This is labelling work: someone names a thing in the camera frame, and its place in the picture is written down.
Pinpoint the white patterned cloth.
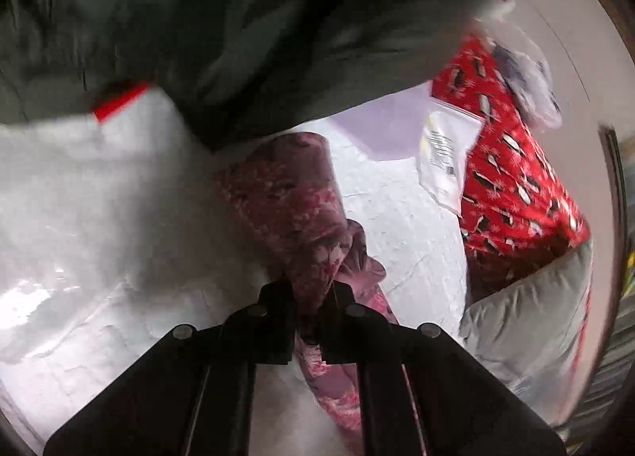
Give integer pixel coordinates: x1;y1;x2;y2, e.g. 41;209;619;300
488;38;564;130

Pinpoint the dark grey garment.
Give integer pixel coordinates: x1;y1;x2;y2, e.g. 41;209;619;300
0;0;546;154

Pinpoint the lavender cloth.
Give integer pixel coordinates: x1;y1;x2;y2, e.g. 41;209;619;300
329;84;438;162

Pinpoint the white bed sheet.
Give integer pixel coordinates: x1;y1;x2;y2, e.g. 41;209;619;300
0;117;472;456

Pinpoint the red penguin print cloth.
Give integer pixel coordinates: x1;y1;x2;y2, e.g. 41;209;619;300
431;33;594;299

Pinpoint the purple floral small garment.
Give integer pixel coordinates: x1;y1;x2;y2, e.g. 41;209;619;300
213;133;428;456

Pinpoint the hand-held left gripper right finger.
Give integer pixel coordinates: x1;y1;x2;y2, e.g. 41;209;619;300
316;281;567;456

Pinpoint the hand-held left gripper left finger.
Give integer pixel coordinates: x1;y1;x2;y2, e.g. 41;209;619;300
44;279;299;456

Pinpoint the clear packet with paper label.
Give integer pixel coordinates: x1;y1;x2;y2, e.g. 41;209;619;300
416;98;485;217

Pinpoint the grey pillow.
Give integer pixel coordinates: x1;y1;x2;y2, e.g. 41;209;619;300
458;237;597;443

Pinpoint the white cloth with red patch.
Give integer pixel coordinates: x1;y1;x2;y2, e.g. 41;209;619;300
0;81;279;362

